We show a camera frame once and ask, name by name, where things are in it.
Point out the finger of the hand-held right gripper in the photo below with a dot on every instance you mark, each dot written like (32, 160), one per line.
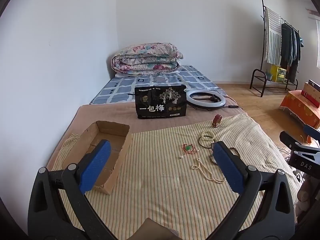
(312, 130)
(287, 140)

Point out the brown blanket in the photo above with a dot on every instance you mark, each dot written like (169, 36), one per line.
(112, 115)

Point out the black clothes rack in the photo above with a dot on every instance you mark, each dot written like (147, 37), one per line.
(262, 17)

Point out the dark bangle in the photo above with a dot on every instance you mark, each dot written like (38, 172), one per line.
(203, 146)

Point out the folded floral quilt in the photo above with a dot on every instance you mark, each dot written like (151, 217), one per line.
(145, 60)

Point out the dark hanging jacket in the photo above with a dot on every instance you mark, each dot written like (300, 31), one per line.
(286, 45)

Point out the pink patterned cloth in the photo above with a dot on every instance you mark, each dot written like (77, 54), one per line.
(303, 200)

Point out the window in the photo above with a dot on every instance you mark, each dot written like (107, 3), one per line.
(318, 42)

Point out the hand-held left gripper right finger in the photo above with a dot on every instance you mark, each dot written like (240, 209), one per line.
(230, 170)

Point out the striped hanging cloth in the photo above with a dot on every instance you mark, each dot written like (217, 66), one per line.
(273, 37)

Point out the yellow box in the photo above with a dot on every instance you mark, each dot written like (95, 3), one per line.
(278, 73)

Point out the striped yellow cloth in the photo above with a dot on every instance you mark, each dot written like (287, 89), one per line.
(155, 180)

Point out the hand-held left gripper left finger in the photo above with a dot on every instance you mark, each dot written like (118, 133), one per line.
(96, 166)

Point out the black snack bag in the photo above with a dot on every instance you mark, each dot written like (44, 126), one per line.
(160, 102)

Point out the orange printed cloth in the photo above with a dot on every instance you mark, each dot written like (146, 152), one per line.
(297, 107)

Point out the blue checked bed sheet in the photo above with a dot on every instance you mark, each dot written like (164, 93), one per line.
(120, 90)

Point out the cardboard box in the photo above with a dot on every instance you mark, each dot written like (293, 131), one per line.
(120, 165)

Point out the brown flat box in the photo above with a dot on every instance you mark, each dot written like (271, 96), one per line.
(311, 92)

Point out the blue hanging garment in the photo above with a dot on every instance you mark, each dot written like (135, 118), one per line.
(296, 45)

